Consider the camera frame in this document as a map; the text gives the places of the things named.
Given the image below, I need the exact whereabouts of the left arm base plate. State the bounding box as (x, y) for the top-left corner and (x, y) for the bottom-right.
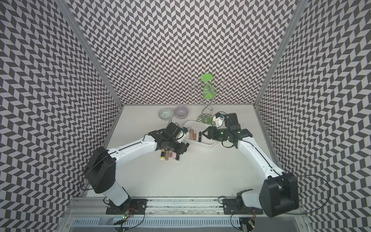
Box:
(106, 198), (148, 215)

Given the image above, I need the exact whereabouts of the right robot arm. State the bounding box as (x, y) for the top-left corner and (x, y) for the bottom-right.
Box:
(202, 126), (300, 218)

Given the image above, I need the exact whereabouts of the purple bowl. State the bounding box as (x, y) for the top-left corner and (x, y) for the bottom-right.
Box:
(174, 106), (189, 119)

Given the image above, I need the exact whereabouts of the aluminium front rail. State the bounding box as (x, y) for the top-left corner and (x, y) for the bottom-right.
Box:
(63, 196), (308, 218)

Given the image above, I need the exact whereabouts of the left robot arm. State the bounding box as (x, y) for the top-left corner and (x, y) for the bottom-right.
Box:
(84, 130), (189, 206)

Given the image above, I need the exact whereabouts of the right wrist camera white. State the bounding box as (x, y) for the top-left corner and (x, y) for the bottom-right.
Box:
(212, 113), (241, 131)

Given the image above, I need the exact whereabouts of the gold black lipstick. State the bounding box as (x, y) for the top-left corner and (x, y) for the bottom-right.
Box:
(160, 149), (166, 160)

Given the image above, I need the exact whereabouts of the peach lipstick tube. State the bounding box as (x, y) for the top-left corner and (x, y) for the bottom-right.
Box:
(189, 129), (194, 140)

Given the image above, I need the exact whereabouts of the chrome jewelry stand green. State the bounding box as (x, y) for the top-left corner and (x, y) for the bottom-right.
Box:
(196, 73), (226, 126)

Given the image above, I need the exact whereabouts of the white storage box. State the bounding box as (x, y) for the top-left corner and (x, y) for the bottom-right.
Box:
(182, 120), (216, 147)

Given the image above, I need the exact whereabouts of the green patterned bowl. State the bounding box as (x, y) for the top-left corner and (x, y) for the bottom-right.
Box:
(158, 107), (174, 121)

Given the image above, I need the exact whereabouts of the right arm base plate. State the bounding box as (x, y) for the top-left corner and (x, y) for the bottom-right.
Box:
(221, 198), (264, 215)

